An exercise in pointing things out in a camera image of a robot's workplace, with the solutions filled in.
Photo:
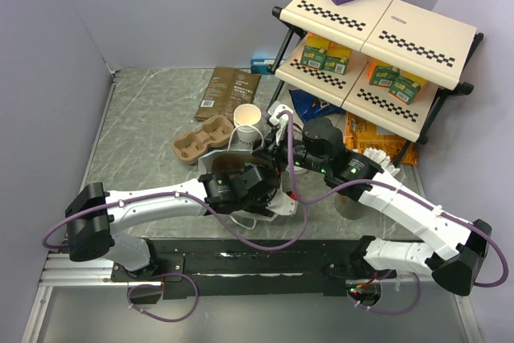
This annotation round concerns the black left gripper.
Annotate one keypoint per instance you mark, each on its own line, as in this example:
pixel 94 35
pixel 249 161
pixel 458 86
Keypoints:
pixel 260 206

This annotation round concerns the light blue paper bag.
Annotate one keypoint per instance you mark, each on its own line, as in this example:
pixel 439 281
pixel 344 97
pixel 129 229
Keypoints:
pixel 205 163

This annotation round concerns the white paper cup stack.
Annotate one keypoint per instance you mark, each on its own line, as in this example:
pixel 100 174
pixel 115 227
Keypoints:
pixel 248 123

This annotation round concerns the separated brown cup carrier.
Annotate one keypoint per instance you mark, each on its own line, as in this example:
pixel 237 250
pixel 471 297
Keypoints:
pixel 228 163

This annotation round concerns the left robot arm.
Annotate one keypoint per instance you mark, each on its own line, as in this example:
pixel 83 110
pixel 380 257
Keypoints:
pixel 98 218

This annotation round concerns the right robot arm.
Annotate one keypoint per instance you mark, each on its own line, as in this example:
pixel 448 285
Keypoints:
pixel 450 250

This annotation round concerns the brown coffee bean bag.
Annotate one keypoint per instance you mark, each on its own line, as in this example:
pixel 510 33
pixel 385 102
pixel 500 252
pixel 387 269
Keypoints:
pixel 228 88

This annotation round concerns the orange snack bag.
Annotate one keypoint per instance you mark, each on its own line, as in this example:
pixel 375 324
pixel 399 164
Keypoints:
pixel 359 134

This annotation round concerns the blue chip bag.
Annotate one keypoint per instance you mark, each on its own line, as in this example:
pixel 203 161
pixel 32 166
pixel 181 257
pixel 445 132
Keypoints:
pixel 309 107

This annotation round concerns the brown pulp cup carrier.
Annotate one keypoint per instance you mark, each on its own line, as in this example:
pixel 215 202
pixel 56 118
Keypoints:
pixel 214 133

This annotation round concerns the green juice carton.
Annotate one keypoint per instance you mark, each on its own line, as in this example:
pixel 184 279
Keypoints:
pixel 383 76
pixel 313 57
pixel 336 64
pixel 404 89

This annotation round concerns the blue R&O box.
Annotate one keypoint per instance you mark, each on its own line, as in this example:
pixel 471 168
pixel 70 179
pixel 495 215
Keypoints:
pixel 261 66

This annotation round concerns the cream checkered shelf rack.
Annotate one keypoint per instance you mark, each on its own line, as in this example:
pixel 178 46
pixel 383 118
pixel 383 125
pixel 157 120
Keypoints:
pixel 424 43

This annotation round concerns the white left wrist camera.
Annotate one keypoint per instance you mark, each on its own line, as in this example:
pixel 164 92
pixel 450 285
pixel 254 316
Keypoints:
pixel 282 204

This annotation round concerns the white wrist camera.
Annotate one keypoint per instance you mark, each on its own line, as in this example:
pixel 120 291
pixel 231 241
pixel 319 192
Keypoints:
pixel 277 114
pixel 282 204

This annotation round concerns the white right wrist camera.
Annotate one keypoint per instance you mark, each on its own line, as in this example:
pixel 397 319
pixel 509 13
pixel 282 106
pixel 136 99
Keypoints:
pixel 277 114

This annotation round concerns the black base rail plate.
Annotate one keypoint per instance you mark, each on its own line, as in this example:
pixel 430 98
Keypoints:
pixel 180 268

